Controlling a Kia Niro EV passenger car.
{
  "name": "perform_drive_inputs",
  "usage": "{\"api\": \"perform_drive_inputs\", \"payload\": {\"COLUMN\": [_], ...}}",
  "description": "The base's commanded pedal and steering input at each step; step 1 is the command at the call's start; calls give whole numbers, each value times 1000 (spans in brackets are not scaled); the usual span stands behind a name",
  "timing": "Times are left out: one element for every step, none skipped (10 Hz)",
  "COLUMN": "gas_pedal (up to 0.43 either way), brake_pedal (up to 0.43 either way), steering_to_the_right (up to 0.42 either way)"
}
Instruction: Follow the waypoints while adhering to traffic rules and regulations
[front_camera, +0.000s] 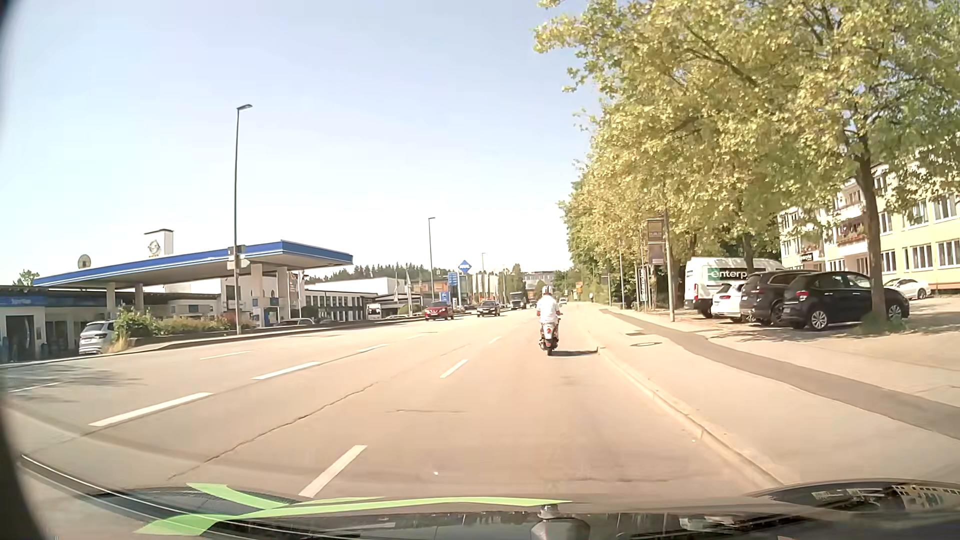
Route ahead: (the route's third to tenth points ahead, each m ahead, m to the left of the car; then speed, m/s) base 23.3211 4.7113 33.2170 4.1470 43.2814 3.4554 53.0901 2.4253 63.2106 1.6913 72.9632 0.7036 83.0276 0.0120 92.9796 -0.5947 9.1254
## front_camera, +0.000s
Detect blue price sign pylon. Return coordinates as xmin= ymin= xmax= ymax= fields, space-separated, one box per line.
xmin=446 ymin=259 xmax=473 ymax=307

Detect person on white scooter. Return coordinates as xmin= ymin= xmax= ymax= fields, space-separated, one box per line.
xmin=534 ymin=285 xmax=563 ymax=357

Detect wooded hill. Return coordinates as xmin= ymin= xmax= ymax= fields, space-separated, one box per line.
xmin=306 ymin=261 xmax=451 ymax=285

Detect white commercial building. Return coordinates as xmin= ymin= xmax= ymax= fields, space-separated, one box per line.
xmin=298 ymin=276 xmax=421 ymax=324

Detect grey asphalt road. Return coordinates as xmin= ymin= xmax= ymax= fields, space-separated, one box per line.
xmin=0 ymin=301 xmax=781 ymax=519

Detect raised planted kerb strip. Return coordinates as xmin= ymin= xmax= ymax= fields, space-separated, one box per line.
xmin=112 ymin=315 xmax=451 ymax=357

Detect car's own bonnet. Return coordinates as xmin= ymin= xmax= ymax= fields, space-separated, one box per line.
xmin=15 ymin=454 xmax=960 ymax=540

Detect blue petrol station canopy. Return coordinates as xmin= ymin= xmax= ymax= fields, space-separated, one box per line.
xmin=31 ymin=240 xmax=354 ymax=328

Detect black suv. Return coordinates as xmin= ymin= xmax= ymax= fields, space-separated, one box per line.
xmin=739 ymin=270 xmax=811 ymax=327

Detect row of trees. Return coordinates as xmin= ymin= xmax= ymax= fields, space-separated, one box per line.
xmin=534 ymin=0 xmax=960 ymax=335

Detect green bushes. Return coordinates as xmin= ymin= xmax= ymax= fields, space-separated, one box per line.
xmin=111 ymin=307 xmax=260 ymax=342

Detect grey paved pavement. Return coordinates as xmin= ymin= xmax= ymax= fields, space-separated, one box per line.
xmin=576 ymin=300 xmax=960 ymax=487

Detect black car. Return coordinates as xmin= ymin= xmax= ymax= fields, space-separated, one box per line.
xmin=780 ymin=270 xmax=911 ymax=332

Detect road markings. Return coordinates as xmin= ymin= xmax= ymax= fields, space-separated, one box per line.
xmin=7 ymin=330 xmax=505 ymax=499

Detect silver parked car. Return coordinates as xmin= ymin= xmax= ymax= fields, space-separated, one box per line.
xmin=78 ymin=320 xmax=120 ymax=356

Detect white parked car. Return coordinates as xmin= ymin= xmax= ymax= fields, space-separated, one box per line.
xmin=883 ymin=277 xmax=933 ymax=301

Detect pale yellow apartment building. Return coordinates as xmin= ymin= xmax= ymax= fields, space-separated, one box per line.
xmin=777 ymin=163 xmax=960 ymax=294

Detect petrol station shop building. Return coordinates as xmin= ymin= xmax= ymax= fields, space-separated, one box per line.
xmin=0 ymin=285 xmax=223 ymax=364

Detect tall lamp post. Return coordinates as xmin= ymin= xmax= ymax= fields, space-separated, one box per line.
xmin=227 ymin=103 xmax=254 ymax=336
xmin=426 ymin=216 xmax=438 ymax=304

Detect brown sign board on post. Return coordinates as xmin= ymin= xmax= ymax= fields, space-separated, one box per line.
xmin=645 ymin=216 xmax=677 ymax=324

